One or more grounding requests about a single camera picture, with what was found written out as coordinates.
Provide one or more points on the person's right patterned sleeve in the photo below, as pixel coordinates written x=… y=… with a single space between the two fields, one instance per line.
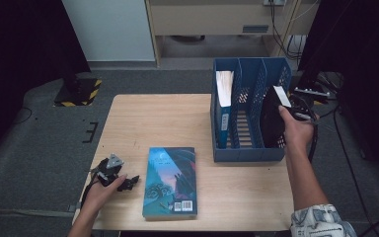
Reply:
x=319 y=222

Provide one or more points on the black book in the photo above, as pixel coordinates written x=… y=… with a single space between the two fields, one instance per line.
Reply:
x=271 y=125

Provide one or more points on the person's left hand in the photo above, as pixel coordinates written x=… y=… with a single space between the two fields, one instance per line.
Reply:
x=100 y=200

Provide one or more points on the grey cabinet label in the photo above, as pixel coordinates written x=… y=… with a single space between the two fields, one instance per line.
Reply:
x=255 y=29

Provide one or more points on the person's right hand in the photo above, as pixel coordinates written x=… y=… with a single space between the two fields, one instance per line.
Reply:
x=297 y=133

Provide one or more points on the teal illustrated book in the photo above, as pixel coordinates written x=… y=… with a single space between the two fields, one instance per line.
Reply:
x=164 y=177

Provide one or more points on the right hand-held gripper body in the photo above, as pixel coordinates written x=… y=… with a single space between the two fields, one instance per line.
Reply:
x=304 y=105

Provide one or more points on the blue plastic file rack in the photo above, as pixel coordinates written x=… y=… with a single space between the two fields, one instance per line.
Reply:
x=243 y=154

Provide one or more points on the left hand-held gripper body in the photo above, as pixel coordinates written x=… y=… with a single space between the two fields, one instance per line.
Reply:
x=107 y=174

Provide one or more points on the white panel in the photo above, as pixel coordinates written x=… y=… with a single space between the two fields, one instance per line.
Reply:
x=112 y=29

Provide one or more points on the black curtain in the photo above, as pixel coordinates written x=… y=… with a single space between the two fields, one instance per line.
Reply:
x=368 y=49
x=19 y=39

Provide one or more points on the beige wooden cabinet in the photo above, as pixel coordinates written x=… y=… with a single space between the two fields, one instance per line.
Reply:
x=194 y=19

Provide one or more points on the white power strip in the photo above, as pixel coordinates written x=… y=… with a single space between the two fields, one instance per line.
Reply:
x=273 y=2

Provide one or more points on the bright blue book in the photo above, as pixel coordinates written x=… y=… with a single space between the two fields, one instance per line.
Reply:
x=224 y=89

